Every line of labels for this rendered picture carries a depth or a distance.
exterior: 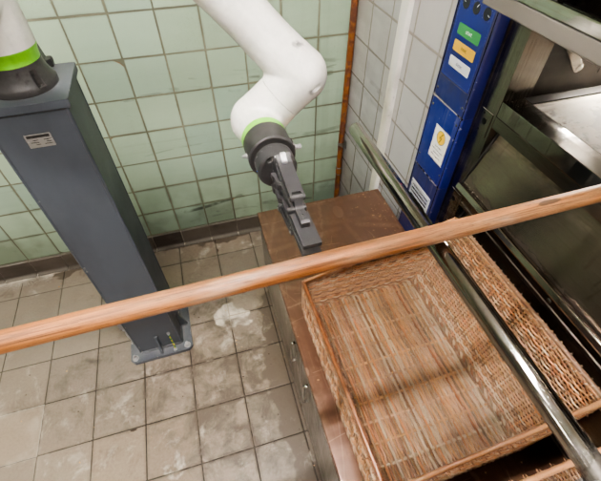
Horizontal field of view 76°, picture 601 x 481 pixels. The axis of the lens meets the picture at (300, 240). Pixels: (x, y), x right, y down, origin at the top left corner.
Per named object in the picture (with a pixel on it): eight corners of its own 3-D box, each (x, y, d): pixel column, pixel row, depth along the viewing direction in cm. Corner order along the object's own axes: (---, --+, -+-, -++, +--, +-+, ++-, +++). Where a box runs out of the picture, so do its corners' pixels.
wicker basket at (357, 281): (433, 270, 132) (457, 213, 111) (549, 442, 96) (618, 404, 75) (298, 307, 122) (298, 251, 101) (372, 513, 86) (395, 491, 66)
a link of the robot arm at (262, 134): (241, 166, 79) (236, 126, 72) (296, 156, 81) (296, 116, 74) (247, 184, 75) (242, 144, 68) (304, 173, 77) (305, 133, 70)
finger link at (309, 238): (307, 214, 62) (307, 210, 61) (321, 245, 57) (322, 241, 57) (290, 218, 61) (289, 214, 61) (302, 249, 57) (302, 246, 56)
